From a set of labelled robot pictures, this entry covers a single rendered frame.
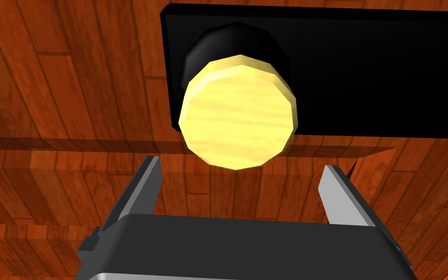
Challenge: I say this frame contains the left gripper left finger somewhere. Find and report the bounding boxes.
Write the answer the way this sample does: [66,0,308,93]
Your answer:
[101,155,163,232]

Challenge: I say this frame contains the yellow and black door knob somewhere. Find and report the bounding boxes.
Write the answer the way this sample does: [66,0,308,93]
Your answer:
[178,21,298,171]

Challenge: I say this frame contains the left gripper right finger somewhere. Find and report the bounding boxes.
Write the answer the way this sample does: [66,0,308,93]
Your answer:
[317,164,377,228]

